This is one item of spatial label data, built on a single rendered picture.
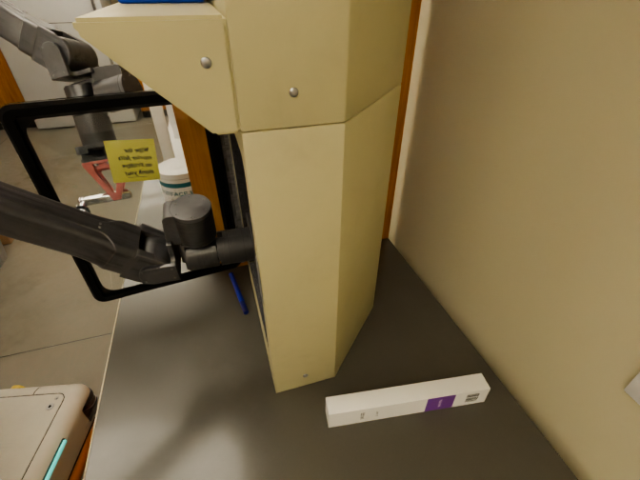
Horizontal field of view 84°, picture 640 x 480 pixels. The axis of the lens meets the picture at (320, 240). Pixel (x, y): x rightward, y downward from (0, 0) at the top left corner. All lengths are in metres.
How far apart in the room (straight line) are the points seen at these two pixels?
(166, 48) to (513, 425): 0.71
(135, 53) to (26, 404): 1.56
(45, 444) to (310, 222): 1.37
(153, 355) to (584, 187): 0.77
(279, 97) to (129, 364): 0.60
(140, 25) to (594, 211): 0.55
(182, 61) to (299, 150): 0.14
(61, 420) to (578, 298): 1.59
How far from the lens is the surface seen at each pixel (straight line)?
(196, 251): 0.58
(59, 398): 1.74
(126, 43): 0.36
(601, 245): 0.59
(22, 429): 1.73
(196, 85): 0.36
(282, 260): 0.46
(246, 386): 0.71
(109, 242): 0.57
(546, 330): 0.69
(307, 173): 0.41
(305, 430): 0.66
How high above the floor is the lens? 1.53
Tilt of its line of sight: 36 degrees down
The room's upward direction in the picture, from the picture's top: straight up
